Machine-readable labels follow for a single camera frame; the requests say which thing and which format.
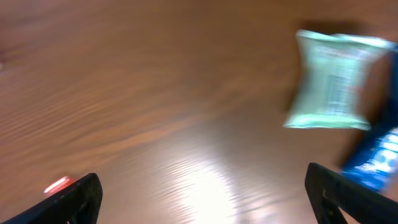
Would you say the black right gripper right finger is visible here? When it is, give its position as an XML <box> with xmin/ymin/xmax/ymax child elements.
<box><xmin>305</xmin><ymin>162</ymin><xmax>397</xmax><ymax>224</ymax></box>

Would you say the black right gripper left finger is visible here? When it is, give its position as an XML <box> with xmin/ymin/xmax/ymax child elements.
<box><xmin>3</xmin><ymin>173</ymin><xmax>103</xmax><ymax>224</ymax></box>

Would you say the red Nescafe coffee stick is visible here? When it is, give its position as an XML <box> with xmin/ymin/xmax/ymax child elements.
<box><xmin>43</xmin><ymin>176</ymin><xmax>76</xmax><ymax>196</ymax></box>

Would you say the blue Oreo cookie pack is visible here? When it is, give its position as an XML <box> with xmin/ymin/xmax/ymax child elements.
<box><xmin>341</xmin><ymin>49</ymin><xmax>397</xmax><ymax>192</ymax></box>

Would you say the mint green wipes pack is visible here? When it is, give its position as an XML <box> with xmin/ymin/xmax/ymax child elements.
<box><xmin>284</xmin><ymin>30</ymin><xmax>396</xmax><ymax>130</ymax></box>

